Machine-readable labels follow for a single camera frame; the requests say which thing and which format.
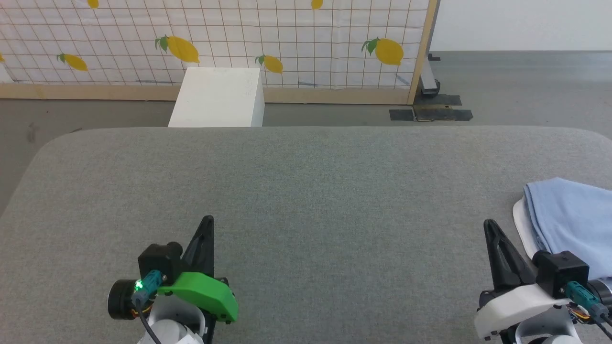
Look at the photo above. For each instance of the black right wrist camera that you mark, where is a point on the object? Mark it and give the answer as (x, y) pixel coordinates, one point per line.
(562, 272)

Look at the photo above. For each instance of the black floor tape patch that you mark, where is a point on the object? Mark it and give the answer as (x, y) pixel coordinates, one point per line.
(444, 113)

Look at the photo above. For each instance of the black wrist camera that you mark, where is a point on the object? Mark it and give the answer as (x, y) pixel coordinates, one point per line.
(158, 263)
(562, 272)

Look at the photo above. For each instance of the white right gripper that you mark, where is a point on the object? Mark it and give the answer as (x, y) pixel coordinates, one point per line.
(516, 308)

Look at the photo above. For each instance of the lemon print wood-framed partition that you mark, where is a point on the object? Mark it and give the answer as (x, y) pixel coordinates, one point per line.
(296, 28)

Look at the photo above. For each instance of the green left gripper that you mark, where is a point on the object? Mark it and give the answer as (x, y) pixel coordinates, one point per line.
(205, 294)

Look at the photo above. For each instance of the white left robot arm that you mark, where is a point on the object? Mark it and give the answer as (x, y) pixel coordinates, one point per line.
(172, 325)

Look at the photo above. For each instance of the grey metal partition foot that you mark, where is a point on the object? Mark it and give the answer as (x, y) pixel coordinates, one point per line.
(429, 79)

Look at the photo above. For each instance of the light blue garment white lining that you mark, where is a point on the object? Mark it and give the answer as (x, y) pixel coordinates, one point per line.
(569, 215)

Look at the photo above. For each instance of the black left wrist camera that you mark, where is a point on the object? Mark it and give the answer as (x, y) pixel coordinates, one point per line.
(158, 263)

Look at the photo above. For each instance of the white rectangular box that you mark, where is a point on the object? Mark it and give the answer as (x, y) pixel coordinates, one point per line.
(220, 98)

